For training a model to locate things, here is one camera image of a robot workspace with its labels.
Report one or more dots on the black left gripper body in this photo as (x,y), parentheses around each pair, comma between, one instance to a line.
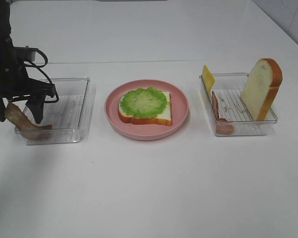
(14,79)

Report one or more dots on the brown bacon strip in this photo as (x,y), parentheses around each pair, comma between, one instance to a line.
(14,114)

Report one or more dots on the green lettuce leaf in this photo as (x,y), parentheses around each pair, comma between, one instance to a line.
(144,103)

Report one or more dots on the bread slice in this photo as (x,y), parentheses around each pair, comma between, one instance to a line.
(164,118)
(261,88)

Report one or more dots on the yellow cheese slice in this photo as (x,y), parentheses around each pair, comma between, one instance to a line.
(208,79)

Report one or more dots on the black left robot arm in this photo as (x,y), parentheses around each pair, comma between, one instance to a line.
(5,31)

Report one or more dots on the left clear plastic tray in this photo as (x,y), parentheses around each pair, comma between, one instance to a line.
(69,117)

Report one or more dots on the clear plastic tray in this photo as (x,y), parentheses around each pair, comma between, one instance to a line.
(69,117)
(227,88)

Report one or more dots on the pink round plate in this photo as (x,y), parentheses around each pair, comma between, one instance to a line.
(179,109)

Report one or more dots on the right clear plastic tray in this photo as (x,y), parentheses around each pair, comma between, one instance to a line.
(227,88)

